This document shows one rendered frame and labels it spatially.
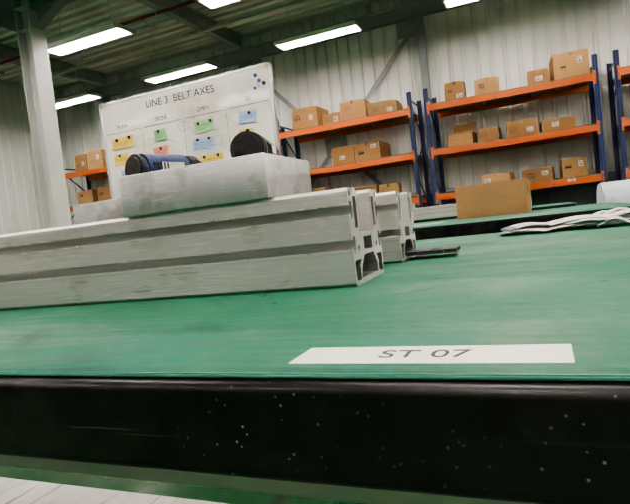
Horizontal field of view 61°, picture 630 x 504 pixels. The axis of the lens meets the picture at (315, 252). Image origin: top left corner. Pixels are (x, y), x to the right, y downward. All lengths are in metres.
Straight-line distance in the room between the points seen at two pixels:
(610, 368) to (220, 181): 0.38
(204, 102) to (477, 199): 2.23
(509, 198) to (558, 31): 8.96
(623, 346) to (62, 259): 0.53
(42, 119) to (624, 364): 9.19
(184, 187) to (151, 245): 0.07
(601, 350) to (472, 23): 11.37
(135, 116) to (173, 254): 3.90
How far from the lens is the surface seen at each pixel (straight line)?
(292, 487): 0.35
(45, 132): 9.26
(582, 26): 11.39
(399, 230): 0.65
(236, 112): 3.91
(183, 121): 4.15
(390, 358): 0.22
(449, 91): 10.36
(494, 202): 2.54
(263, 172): 0.48
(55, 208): 9.10
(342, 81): 11.95
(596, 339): 0.24
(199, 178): 0.51
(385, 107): 10.53
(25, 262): 0.67
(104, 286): 0.60
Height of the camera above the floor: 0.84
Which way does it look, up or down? 3 degrees down
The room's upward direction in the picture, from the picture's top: 7 degrees counter-clockwise
